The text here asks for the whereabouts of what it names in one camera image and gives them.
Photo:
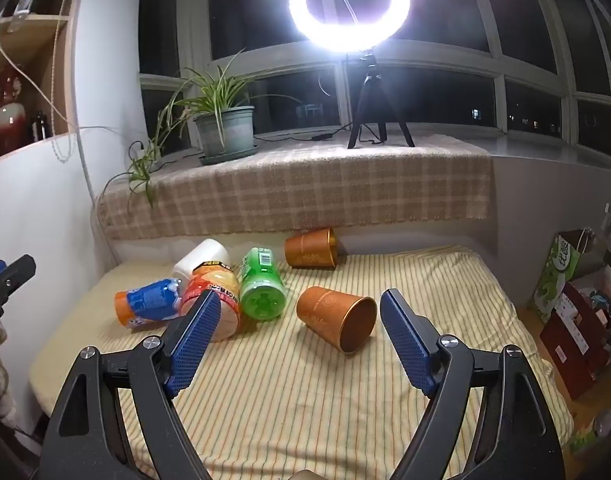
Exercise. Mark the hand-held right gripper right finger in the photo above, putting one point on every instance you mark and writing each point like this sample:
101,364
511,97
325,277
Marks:
408,335

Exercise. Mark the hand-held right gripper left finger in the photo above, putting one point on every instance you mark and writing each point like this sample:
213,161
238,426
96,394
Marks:
198,332

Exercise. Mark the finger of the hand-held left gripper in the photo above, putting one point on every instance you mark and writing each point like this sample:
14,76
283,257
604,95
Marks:
2,277

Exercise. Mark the orange paper cup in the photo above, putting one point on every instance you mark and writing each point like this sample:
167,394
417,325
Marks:
311,251
335,316

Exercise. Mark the orange jar with white lid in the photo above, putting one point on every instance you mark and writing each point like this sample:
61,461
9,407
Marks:
213,285

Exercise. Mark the blue and orange bottle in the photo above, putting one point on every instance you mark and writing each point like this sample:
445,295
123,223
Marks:
148,302

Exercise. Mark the green plastic bottle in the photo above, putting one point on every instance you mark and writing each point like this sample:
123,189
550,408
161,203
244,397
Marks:
260,285

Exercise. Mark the striped yellow bed sheet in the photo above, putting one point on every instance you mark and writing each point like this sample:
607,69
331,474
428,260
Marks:
305,410

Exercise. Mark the green and white paper bag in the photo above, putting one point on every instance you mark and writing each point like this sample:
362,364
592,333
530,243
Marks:
560,272

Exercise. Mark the red ceramic vase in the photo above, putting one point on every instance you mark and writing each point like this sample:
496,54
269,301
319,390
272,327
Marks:
6,110

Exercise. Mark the dark red box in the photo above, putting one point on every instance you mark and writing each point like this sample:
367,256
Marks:
578,332

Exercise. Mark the checked beige blanket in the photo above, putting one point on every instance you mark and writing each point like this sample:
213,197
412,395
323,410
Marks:
305,185

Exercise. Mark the potted spider plant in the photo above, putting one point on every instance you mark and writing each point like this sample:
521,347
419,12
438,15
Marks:
224,127

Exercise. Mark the black tripod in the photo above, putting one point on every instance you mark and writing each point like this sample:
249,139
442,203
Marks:
373,105

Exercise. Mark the wooden wall shelf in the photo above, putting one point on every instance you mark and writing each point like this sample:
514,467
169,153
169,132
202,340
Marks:
27,60

